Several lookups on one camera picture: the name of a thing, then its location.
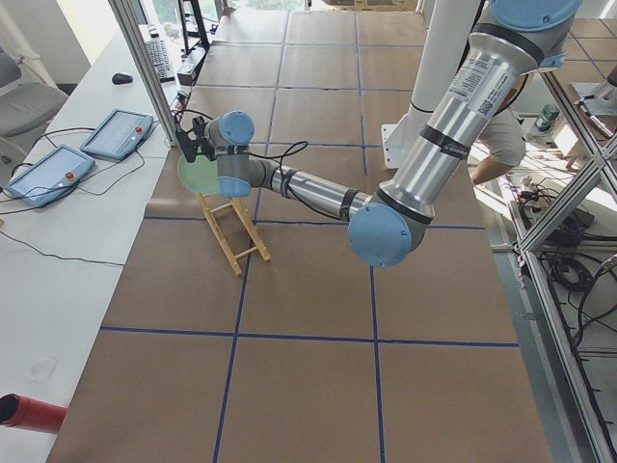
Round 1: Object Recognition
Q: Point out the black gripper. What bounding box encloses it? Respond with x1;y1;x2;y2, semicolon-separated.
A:
174;116;215;162

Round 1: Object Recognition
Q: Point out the light green plate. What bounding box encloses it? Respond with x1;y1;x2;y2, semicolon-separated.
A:
177;155;219;196

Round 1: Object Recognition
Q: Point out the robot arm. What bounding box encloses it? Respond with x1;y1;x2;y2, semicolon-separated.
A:
175;1;579;267

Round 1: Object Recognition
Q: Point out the far blue teach pendant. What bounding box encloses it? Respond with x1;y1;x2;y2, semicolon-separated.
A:
80;109;154;160

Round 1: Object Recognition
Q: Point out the blue teach pendant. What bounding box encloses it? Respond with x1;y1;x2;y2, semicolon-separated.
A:
80;109;154;160
5;145;95;206

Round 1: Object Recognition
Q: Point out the black computer mouse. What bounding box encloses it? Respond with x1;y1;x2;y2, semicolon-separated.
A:
112;72;133;85

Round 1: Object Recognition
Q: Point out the black keyboard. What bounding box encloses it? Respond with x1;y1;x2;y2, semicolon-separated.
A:
145;39;174;83

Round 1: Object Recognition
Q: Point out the wooden dish rack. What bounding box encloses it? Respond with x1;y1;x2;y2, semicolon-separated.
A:
197;194;271;277

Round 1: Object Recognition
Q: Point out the near blue teach pendant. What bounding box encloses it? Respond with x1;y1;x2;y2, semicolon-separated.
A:
5;145;95;206

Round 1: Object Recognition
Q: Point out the grey office chair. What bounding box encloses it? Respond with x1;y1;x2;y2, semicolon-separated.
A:
1;50;68;167

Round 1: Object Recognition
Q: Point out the seated person in beige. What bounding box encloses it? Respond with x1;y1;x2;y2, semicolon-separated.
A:
470;76;526;185

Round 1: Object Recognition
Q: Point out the red cylinder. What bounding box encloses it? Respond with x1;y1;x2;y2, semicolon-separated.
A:
1;394;67;434

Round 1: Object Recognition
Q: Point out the aluminium frame post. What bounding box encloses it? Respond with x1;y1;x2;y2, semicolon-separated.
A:
108;0;177;147

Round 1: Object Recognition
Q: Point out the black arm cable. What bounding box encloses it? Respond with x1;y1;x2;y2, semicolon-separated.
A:
248;140;348;218

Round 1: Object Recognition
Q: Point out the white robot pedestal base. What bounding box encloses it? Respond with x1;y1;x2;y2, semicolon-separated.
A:
382;0;485;169

